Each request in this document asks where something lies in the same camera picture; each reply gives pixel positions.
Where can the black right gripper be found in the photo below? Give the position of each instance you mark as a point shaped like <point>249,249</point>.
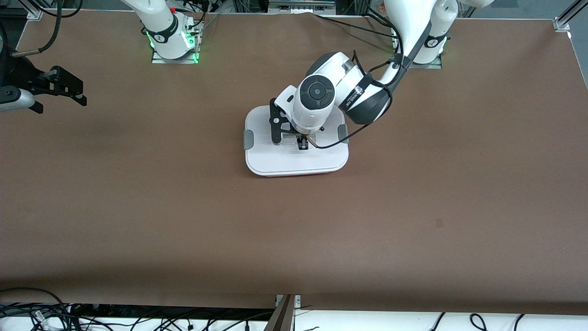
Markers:
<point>24,79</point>

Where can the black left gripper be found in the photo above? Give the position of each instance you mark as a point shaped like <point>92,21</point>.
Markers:
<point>302,143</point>

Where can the white box lid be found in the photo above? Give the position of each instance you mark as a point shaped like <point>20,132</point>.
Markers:
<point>285,161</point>

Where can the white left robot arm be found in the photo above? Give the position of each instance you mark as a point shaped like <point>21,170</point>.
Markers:
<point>317,101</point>

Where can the brown table mat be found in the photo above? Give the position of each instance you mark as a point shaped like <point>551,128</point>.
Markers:
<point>294,239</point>

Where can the grey metal device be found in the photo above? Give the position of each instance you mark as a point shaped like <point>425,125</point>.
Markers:
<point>301,5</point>

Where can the aluminium frame corner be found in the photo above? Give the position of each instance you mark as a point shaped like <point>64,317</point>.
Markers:
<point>562,23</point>
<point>36,14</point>

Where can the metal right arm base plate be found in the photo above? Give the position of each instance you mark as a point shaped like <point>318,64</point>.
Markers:
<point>177,60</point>

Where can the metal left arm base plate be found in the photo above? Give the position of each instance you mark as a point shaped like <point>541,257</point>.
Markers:
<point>432,65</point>

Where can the small metal bracket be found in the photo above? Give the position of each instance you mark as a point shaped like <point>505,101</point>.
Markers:
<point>297,301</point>

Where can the brown wooden post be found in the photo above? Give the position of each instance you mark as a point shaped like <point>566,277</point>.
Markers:
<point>281,317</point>

